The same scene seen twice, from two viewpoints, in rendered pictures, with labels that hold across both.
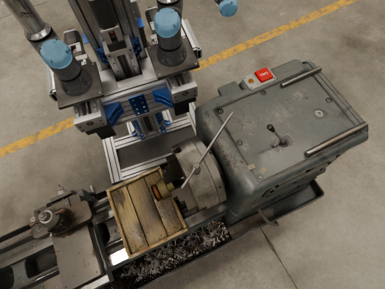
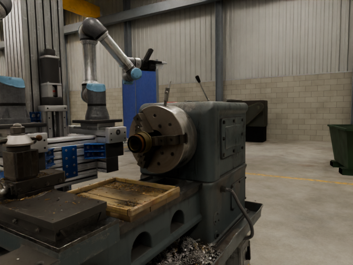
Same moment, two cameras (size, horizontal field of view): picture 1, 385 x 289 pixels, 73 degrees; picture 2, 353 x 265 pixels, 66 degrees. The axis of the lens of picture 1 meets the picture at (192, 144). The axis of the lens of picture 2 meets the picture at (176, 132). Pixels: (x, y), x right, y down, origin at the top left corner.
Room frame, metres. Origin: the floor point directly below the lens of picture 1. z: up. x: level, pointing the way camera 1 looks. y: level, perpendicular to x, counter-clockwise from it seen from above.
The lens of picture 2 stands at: (-0.68, 0.75, 1.22)
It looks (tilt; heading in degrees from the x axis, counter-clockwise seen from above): 5 degrees down; 321
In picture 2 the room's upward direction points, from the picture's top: 1 degrees counter-clockwise
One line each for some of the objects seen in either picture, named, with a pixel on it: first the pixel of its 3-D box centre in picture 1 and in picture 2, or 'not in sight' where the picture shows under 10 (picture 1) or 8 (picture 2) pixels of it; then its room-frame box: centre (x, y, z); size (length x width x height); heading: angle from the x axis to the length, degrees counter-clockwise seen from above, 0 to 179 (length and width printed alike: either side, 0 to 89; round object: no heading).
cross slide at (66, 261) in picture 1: (72, 236); (33, 205); (0.17, 0.60, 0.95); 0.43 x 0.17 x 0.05; 20
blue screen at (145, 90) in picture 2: not in sight; (136, 111); (6.38, -3.40, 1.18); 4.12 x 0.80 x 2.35; 163
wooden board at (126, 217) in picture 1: (145, 210); (121, 194); (0.27, 0.26, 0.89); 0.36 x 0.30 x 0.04; 20
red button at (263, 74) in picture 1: (263, 75); not in sight; (0.73, -0.34, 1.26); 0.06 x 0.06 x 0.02; 20
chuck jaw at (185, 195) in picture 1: (188, 199); (167, 140); (0.25, 0.04, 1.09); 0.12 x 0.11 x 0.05; 20
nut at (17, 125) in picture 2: (43, 215); (17, 129); (0.23, 0.61, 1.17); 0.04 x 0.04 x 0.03
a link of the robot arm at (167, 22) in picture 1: (168, 27); (96, 93); (1.00, 0.05, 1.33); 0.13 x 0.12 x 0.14; 172
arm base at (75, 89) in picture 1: (73, 77); (12, 113); (0.87, 0.54, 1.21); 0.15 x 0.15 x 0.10
